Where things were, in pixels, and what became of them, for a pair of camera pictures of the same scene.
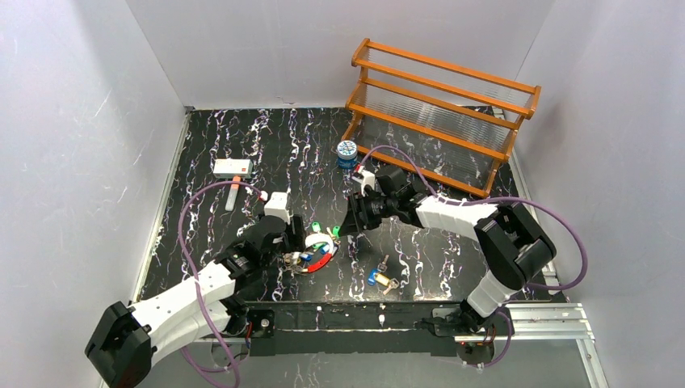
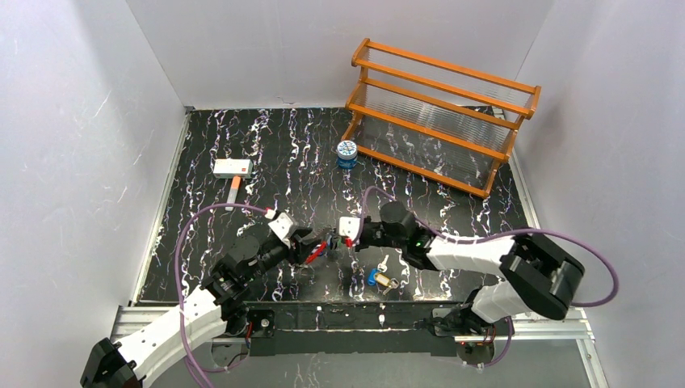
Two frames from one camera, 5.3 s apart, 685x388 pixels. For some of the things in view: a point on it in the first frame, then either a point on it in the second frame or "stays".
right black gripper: [359, 212] -> [361, 238]
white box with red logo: [229, 167] stays
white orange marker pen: [233, 193] stays
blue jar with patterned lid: [346, 154] stays
